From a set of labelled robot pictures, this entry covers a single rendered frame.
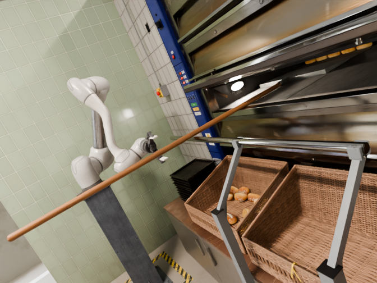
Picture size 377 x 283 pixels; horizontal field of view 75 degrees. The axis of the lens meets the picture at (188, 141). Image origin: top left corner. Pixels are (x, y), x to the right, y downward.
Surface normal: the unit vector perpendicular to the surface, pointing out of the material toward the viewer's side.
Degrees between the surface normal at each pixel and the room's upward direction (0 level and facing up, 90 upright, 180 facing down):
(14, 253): 90
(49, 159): 90
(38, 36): 90
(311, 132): 70
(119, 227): 90
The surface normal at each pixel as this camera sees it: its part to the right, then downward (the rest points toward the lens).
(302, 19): -0.89, 0.12
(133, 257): 0.51, 0.00
